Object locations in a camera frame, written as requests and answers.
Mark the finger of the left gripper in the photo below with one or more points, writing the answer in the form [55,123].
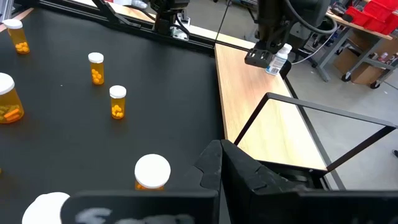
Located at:
[286,68]
[258,58]

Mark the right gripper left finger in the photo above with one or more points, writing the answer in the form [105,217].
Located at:
[211,174]

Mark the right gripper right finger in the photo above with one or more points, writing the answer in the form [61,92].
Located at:
[248,193]

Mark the white medicine bottle blue label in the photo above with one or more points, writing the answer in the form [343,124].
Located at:
[276,62]
[43,210]

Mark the large amber pill bottle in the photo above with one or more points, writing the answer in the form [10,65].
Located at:
[152,171]
[9,105]

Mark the small amber pill bottle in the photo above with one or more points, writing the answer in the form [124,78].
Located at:
[17,35]
[96,68]
[117,102]

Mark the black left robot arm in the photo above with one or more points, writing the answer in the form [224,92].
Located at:
[168,15]

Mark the light wooden shelf board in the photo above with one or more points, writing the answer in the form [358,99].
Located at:
[264,109]

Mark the brown cardboard box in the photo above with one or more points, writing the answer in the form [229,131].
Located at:
[345,60]

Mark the red storage bin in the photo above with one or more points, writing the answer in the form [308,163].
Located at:
[382,7]
[390,26]
[357,17]

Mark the wooden top work table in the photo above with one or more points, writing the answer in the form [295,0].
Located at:
[373,32]

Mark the black metal shelf frame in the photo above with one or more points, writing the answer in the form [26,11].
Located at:
[329,109]

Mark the black aluminium table frame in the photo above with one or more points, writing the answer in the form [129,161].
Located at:
[199,42]

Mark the silver aluminium frame post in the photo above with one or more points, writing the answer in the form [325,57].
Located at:
[6,9]

